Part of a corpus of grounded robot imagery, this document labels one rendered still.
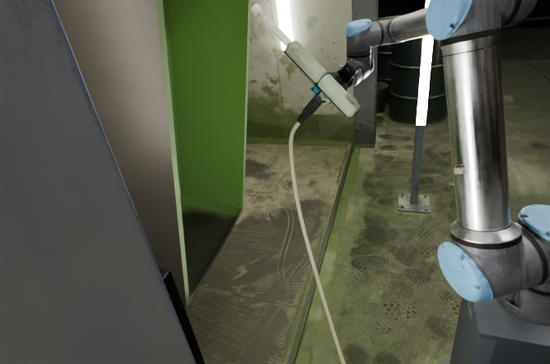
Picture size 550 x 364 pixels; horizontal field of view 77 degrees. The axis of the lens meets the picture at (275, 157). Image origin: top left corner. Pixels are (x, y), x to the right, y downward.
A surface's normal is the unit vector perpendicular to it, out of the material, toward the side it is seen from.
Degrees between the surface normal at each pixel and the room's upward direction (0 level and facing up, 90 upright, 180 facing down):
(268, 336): 0
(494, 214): 73
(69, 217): 90
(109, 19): 90
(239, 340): 0
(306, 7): 90
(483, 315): 0
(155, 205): 90
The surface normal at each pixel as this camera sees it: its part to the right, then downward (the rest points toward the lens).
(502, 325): -0.12, -0.87
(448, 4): -0.98, 0.08
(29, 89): 0.94, 0.05
